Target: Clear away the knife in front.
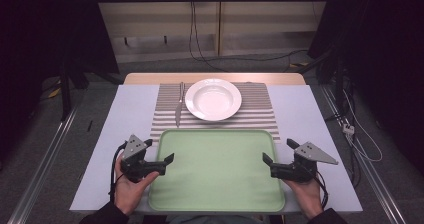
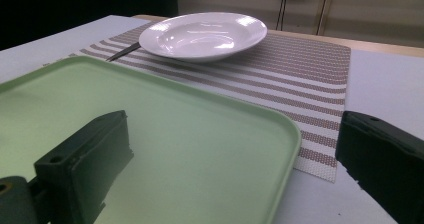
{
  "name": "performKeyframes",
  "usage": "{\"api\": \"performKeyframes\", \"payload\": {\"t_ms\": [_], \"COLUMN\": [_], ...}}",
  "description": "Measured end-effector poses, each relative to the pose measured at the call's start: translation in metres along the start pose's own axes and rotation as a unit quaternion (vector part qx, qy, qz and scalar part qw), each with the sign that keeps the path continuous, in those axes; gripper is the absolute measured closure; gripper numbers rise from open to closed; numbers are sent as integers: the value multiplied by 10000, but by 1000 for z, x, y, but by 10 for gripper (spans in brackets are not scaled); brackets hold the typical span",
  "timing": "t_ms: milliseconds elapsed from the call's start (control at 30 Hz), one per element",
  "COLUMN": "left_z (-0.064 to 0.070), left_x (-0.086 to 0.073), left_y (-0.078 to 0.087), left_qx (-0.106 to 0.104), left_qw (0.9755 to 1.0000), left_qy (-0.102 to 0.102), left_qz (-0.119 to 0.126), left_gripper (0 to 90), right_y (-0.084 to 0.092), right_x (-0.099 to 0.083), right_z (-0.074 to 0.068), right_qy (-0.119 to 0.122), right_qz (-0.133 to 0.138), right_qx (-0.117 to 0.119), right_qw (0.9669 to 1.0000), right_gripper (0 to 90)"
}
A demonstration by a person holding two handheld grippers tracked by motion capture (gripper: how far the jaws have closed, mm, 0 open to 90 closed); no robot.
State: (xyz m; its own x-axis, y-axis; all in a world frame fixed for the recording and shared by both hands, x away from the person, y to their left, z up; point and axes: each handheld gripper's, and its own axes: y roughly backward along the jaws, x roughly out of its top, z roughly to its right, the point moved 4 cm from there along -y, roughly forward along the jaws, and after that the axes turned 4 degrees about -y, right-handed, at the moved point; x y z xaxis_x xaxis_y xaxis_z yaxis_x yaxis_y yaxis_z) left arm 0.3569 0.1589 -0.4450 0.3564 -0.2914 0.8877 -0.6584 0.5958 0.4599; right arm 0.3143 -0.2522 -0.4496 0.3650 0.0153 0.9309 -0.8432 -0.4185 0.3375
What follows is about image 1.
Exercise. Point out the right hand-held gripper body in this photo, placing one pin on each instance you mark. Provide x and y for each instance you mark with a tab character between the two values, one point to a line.
305	165

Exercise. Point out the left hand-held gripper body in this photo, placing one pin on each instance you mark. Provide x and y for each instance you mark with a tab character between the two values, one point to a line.
134	165

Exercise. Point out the person's left hand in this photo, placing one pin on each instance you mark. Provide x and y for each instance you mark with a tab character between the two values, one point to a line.
128	192

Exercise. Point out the person's right hand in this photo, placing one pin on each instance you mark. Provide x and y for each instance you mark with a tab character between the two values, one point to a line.
306	195

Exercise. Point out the white table cover sheet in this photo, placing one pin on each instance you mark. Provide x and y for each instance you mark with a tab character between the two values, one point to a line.
133	110

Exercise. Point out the silver table knife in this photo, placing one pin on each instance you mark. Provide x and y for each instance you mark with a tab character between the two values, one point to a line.
179	109

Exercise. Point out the striped placemat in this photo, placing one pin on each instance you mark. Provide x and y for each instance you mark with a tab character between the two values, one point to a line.
256	110

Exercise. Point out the light green tray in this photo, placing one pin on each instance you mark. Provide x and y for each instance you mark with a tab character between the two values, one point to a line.
216	174

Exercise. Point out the small black floor stick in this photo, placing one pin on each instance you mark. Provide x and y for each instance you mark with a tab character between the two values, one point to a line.
89	126

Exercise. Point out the white deep plate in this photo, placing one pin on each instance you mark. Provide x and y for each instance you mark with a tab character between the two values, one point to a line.
213	100

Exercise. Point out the black metal stand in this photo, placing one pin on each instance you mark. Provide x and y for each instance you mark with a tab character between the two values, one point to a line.
65	94

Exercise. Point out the black curtain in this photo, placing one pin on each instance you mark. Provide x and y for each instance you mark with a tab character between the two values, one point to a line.
40	34
383	50

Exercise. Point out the aluminium floor rail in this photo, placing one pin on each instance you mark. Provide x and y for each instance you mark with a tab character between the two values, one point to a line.
370	170
43	164

